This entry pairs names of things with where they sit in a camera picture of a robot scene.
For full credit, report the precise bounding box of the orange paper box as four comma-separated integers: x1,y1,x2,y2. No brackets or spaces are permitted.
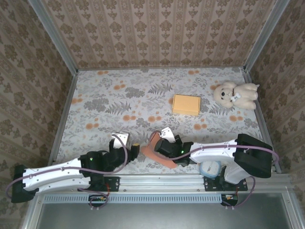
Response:
140,135,178,169

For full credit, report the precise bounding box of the yellow paper box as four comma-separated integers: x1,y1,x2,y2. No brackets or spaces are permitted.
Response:
172,94,201,117

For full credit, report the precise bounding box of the small black controller board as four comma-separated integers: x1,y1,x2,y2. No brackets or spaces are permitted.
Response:
89,194,108,207
221,193,239,206

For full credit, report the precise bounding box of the floral tablecloth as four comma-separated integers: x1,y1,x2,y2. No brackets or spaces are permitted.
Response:
52,67,274,175

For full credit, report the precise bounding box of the grey metal sheet panel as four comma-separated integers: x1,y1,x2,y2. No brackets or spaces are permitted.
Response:
35,202,296,229

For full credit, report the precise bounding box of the cream plush dog toy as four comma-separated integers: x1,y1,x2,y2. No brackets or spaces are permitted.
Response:
213,81,260,110

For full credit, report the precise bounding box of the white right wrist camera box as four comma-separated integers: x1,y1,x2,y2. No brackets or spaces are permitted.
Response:
160,127,179,143

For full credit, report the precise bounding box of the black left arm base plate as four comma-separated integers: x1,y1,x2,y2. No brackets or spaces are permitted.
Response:
77,176,120,192

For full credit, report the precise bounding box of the aluminium front rail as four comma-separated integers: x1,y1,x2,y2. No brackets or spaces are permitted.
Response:
35,173,295,193

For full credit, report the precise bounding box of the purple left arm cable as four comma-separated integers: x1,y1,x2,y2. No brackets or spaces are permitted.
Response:
6,133,129,212

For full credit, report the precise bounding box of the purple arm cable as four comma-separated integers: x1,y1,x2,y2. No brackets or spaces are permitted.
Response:
6,133,129,212
148,130,279,210

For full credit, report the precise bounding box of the slotted grey cable duct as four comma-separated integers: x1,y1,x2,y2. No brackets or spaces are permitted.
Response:
44,193,224,204

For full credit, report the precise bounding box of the aluminium side rail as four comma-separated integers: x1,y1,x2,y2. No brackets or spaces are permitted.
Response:
45,71,78,175
242,69,282,174

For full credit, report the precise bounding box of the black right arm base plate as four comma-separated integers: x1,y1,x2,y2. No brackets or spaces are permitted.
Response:
204,176,248,192

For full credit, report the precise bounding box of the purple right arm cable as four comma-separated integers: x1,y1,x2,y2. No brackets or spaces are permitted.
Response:
148,130,279,210

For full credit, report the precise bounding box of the aluminium corner post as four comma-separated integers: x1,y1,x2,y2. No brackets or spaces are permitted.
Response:
243,0,290,72
28,0,79,76

